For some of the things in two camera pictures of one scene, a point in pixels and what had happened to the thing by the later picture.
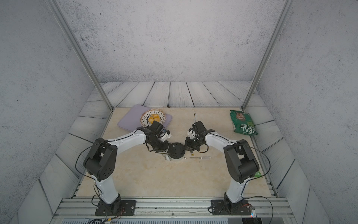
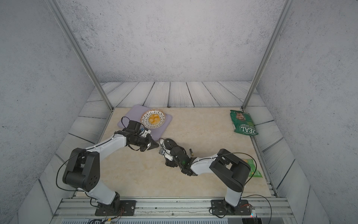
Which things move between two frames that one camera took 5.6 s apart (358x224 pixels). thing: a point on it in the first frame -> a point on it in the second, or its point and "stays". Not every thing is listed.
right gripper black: x=188 y=145 -> x=170 y=163
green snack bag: x=242 y=123 stays
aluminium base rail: x=175 y=210 stays
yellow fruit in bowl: x=154 y=117 stays
